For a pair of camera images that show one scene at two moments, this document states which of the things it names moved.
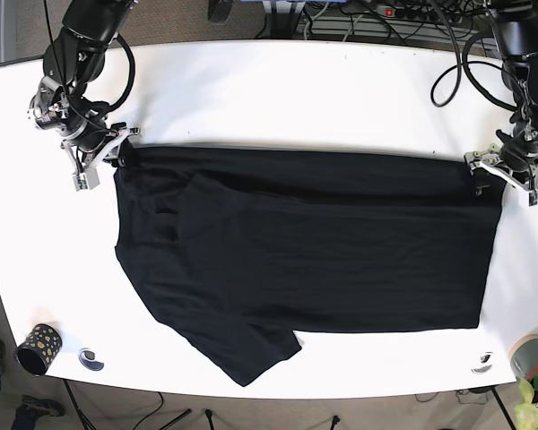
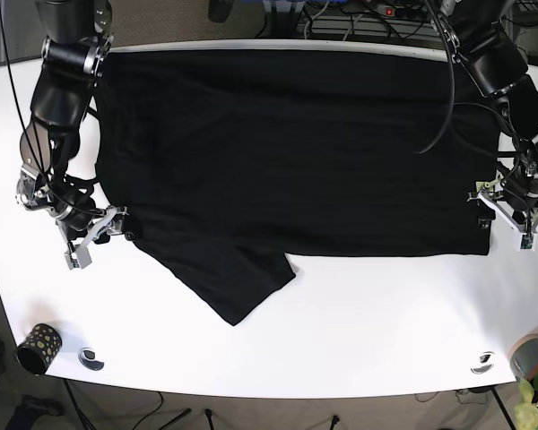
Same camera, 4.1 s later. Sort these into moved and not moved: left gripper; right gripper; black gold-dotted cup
Moved: left gripper; right gripper
Not moved: black gold-dotted cup
